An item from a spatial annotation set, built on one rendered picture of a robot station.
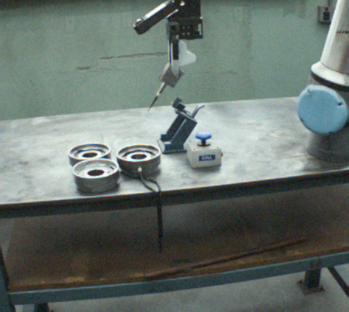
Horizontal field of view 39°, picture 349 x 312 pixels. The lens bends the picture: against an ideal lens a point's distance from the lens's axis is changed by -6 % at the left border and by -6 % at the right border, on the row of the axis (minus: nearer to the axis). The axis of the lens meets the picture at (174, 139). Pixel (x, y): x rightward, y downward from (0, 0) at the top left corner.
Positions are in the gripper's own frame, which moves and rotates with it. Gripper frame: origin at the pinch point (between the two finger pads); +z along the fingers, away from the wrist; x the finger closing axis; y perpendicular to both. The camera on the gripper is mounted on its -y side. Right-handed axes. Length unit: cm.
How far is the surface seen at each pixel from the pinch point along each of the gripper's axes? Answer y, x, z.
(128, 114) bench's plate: -9.8, 29.2, 19.9
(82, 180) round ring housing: -24.1, -23.2, 16.5
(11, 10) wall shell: -62, 149, -5
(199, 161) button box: 3.1, -15.3, 18.2
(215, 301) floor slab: 18, 30, 100
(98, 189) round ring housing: -20.8, -23.5, 18.9
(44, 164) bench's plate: -34.3, -4.6, 19.9
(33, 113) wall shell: -56, 149, 54
